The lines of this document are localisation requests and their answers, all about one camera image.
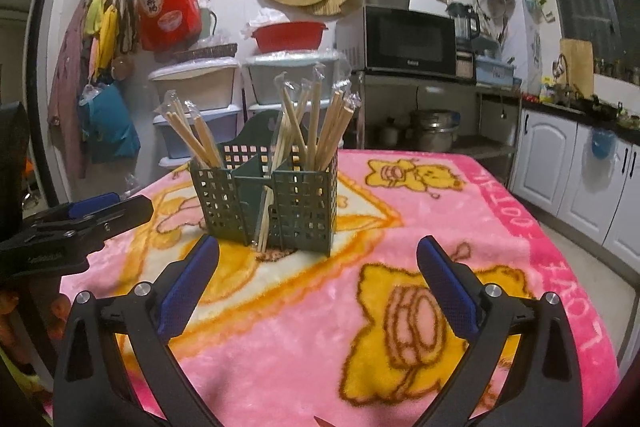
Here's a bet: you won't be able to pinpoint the small blue hanging bag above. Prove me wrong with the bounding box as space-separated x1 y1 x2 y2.
591 127 617 159

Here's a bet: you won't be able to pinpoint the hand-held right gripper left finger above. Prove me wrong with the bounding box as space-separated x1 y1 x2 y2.
52 234 222 427

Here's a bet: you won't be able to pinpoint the wooden cutting board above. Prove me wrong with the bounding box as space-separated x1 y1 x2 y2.
559 38 595 95

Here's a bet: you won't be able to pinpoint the dark green plastic utensil holder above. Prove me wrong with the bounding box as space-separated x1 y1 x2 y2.
190 110 340 255

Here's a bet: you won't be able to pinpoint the light blue dish basket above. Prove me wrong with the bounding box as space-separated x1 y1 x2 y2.
475 57 516 88

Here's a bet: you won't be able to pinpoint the white plastic bag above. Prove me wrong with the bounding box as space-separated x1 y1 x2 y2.
245 10 286 33

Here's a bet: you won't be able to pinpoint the kitchen faucet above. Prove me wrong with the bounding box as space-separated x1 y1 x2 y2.
552 54 571 88

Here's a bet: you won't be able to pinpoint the yellow hanging cloths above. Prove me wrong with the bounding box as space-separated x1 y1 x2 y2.
82 0 121 70

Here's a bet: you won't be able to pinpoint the bunch of wooden chopsticks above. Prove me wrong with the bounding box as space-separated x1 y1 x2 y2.
164 63 362 253

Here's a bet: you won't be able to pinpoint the black blender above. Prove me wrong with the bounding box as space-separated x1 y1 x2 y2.
446 2 481 40

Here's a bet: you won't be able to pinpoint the metal shelf rack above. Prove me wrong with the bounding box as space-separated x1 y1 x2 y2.
352 72 521 188

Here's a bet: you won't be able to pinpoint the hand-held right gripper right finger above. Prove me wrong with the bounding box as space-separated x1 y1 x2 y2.
416 234 586 427

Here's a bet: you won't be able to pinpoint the beige-topped plastic drawer unit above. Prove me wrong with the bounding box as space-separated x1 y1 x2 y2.
148 60 243 168

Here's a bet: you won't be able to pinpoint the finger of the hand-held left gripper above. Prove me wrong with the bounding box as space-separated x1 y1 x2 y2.
75 196 154 240
30 193 121 228

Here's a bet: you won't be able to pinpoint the pink hanging garment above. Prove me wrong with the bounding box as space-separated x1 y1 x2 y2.
48 2 93 180

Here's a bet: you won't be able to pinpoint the wicker basket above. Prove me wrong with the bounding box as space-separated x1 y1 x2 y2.
172 43 238 64

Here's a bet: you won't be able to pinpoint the grey-topped plastic drawer unit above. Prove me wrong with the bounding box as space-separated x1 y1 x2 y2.
242 52 351 138

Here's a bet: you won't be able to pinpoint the large steel pot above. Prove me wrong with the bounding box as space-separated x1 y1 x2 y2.
410 108 460 153

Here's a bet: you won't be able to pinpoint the large blue hanging bag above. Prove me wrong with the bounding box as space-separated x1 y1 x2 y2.
77 82 141 164

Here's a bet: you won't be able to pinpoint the red plastic basin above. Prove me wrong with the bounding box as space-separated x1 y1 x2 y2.
250 21 328 54

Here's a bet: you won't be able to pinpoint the black microwave oven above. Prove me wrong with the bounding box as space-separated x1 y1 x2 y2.
336 4 457 75

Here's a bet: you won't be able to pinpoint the white kitchen cabinets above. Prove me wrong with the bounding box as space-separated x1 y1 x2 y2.
510 107 640 263

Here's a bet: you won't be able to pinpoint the pink printed blanket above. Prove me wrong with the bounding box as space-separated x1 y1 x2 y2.
42 150 621 427

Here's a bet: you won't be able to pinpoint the wall-mounted utensil cup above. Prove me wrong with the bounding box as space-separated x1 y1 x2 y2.
522 0 556 24

